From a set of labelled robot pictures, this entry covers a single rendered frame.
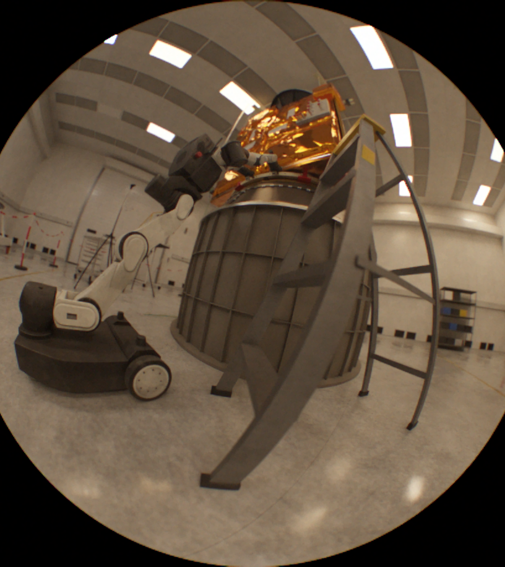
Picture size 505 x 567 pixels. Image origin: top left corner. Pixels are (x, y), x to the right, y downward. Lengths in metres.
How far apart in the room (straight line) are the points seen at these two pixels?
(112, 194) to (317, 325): 9.13
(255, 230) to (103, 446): 1.32
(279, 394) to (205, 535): 0.41
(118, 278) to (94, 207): 8.34
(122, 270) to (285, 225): 0.97
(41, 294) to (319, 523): 1.06
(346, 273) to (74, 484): 0.78
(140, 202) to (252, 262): 8.32
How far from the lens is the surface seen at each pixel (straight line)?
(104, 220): 8.80
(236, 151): 1.02
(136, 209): 8.97
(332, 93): 2.91
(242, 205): 1.29
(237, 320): 1.10
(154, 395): 0.77
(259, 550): 0.53
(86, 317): 0.75
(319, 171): 1.73
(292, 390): 0.31
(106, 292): 0.78
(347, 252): 0.35
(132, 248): 0.74
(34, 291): 0.80
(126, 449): 0.61
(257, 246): 1.13
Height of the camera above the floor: 0.51
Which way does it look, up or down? 4 degrees up
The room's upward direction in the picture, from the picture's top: 12 degrees clockwise
